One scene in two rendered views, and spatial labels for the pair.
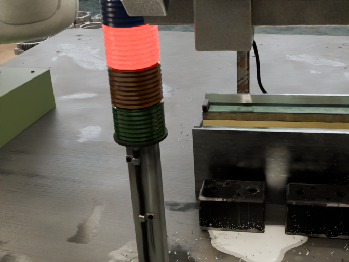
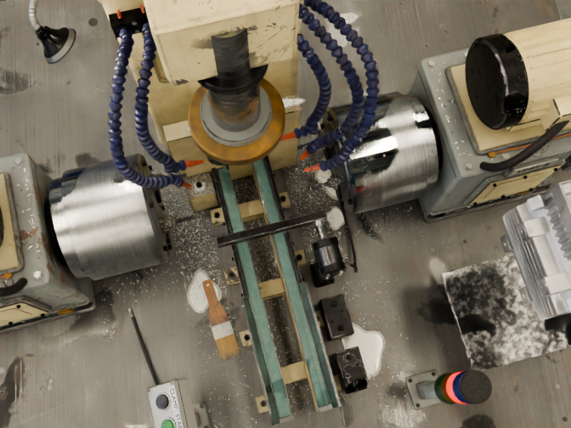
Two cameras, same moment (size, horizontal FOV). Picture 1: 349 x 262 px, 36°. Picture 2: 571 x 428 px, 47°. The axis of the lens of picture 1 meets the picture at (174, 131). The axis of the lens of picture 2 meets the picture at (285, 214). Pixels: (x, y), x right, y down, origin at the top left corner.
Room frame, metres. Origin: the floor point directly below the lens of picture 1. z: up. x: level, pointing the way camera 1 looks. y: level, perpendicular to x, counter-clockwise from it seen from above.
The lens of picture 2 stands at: (0.91, -0.11, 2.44)
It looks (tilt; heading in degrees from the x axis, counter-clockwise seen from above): 74 degrees down; 239
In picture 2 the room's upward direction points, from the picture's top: 4 degrees clockwise
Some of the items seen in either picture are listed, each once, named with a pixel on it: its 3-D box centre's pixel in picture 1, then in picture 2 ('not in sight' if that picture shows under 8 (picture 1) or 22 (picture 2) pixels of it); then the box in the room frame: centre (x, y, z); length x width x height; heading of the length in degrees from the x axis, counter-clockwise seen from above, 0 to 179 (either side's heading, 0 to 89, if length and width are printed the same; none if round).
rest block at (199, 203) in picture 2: not in sight; (201, 191); (0.84, -0.64, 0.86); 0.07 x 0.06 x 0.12; 167
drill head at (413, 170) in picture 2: not in sight; (387, 149); (0.43, -0.48, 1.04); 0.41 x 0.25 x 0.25; 167
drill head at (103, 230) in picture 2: not in sight; (92, 222); (1.10, -0.63, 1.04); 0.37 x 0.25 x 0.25; 167
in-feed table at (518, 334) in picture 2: not in sight; (503, 310); (0.32, -0.04, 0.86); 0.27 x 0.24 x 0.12; 167
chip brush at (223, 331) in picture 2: not in sight; (218, 318); (0.95, -0.34, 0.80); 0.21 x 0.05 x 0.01; 82
